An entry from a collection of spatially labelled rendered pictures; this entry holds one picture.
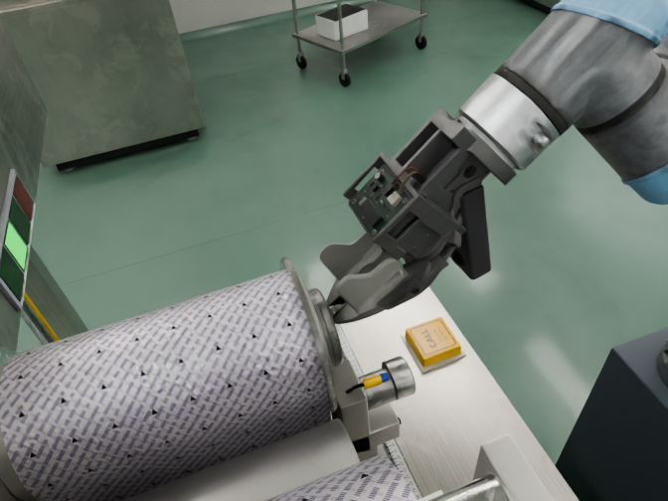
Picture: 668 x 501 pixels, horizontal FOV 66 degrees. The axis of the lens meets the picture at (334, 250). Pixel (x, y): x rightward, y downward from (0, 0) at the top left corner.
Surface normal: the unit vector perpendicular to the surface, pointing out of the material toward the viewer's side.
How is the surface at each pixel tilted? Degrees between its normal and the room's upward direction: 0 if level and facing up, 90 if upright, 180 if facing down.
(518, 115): 60
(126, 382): 28
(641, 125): 80
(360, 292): 90
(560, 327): 0
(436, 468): 0
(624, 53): 72
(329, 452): 13
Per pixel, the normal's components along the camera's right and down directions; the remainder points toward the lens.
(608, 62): 0.02, 0.40
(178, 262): -0.08, -0.72
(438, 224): 0.34, 0.62
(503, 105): -0.46, -0.07
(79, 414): 0.16, -0.13
